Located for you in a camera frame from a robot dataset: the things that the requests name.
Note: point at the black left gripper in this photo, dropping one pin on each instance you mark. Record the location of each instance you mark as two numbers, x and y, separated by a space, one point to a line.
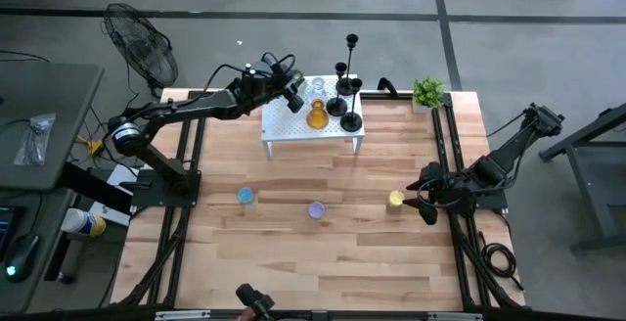
271 83

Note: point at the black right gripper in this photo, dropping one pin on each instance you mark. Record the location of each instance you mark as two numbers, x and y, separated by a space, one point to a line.
450 191

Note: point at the clear glass candle holder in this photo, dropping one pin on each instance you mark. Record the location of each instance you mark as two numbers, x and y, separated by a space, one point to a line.
318 86

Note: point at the amber ribbed glass candle holder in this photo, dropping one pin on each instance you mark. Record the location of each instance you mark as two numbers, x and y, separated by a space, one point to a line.
317 119

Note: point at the black metal candlestick holder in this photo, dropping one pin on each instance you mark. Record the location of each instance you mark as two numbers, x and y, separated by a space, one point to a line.
336 107
351 123
345 86

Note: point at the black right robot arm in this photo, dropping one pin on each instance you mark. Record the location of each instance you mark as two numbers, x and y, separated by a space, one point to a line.
508 150

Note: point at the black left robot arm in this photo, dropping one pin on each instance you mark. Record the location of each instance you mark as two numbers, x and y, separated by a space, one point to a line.
195 110

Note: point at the yellow candle in glass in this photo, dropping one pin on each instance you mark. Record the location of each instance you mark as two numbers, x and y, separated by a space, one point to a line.
395 197

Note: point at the purple candle in glass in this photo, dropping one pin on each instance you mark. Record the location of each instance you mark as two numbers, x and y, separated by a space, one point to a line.
317 210

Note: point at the blue candle in glass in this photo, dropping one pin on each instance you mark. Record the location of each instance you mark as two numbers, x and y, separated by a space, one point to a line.
245 195

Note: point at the white perforated metal shelf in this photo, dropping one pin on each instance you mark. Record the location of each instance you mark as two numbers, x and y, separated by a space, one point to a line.
283 125

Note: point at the green plant in white pot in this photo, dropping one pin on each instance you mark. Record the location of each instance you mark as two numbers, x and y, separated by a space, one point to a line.
429 93

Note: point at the black floor fan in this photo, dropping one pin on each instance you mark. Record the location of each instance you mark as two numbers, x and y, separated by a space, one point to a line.
142 47

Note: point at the black handheld device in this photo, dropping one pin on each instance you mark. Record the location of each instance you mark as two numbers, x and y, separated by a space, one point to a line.
254 299

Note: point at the person's hand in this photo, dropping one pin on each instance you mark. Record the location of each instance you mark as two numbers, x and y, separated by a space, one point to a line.
246 316

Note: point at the white cardboard box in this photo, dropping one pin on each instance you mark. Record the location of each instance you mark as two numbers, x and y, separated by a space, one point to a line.
112 213

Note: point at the dark grey desk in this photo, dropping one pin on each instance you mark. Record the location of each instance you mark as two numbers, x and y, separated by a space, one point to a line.
49 91

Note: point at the white canister with yellow lid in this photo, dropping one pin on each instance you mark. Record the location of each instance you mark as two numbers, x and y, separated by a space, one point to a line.
80 220

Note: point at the clear plastic bag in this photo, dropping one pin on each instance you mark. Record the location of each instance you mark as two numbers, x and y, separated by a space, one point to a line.
35 140

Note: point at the black desk foot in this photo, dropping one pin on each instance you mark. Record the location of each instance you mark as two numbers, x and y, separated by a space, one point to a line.
61 262

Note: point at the black computer mouse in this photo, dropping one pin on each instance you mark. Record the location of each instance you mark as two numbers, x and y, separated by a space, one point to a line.
24 255

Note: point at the black aluminium table frame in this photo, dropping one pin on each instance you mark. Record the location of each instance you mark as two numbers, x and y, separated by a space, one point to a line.
460 272

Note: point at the black frame bracket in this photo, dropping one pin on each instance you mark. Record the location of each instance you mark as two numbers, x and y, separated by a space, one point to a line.
386 85

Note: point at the silver metal bracket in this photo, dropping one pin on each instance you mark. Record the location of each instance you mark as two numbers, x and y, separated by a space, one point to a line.
455 316
181 315

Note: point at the grey metal table frame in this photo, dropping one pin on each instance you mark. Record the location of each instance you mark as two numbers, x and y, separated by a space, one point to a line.
582 133

